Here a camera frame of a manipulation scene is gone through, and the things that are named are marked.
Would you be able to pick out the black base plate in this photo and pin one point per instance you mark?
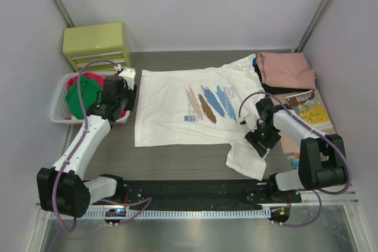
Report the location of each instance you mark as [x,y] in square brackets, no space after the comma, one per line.
[205,195]

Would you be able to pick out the white plastic basket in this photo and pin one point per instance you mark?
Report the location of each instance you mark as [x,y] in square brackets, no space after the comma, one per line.
[75,101]

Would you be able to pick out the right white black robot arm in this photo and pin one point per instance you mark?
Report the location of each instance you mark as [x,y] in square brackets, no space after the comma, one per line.
[322,157]

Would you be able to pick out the red t shirt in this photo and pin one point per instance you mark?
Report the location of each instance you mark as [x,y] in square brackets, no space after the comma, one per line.
[71,82]

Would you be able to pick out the yellow picture book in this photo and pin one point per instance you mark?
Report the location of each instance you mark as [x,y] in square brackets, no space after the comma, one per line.
[309,107]

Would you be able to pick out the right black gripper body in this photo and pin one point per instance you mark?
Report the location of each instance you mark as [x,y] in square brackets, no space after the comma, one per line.
[260,143]

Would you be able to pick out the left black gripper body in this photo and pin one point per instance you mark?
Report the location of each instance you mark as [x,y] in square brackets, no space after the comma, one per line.
[131,97]

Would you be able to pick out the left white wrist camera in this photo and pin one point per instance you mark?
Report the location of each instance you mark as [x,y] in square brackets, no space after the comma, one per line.
[128,74]

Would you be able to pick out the yellow-green drawer box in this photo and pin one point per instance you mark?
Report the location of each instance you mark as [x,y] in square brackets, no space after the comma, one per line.
[100,42]

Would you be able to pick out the white printed t shirt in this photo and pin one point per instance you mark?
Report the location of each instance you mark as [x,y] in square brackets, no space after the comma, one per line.
[202,107]

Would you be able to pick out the white slotted cable duct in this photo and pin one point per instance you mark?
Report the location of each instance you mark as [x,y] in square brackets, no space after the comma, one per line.
[104,213]

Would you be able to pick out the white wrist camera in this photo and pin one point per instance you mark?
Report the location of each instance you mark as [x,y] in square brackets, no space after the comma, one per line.
[128,74]
[251,121]

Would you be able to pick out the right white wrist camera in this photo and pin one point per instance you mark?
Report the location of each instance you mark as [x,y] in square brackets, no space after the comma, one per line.
[251,121]

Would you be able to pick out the pink folded t shirt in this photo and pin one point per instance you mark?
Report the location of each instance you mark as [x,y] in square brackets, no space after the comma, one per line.
[286,70]

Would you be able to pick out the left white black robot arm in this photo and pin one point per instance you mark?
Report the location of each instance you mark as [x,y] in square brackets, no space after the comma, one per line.
[61,188]

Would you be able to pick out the green t shirt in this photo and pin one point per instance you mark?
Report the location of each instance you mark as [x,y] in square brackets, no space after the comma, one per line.
[82,95]

